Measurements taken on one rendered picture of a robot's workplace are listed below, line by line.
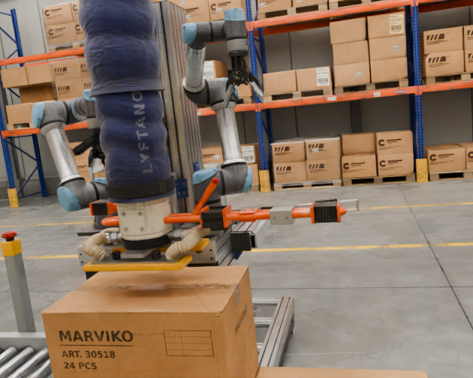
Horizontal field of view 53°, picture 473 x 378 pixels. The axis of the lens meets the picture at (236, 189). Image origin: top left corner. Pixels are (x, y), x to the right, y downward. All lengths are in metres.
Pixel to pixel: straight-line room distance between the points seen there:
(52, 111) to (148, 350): 1.25
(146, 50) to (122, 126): 0.24
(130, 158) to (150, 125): 0.12
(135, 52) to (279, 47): 8.61
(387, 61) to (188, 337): 7.52
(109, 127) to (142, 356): 0.71
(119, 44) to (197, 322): 0.85
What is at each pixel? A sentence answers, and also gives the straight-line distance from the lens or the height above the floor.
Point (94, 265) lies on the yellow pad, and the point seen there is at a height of 1.07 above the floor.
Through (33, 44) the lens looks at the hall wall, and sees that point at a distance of 12.24.
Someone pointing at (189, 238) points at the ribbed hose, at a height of 1.13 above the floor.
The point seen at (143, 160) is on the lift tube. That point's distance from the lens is 1.51.
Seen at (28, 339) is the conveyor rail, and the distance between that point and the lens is 2.47.
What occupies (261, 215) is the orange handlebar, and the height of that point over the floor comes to 1.18.
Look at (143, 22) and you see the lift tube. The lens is 1.54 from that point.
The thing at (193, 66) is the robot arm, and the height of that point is 1.70.
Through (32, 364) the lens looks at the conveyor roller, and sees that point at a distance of 2.33.
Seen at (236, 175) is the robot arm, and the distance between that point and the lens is 2.09.
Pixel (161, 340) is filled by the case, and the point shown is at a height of 0.85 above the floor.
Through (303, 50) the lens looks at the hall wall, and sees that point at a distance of 9.98.
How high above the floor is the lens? 1.51
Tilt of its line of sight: 9 degrees down
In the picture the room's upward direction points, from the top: 6 degrees counter-clockwise
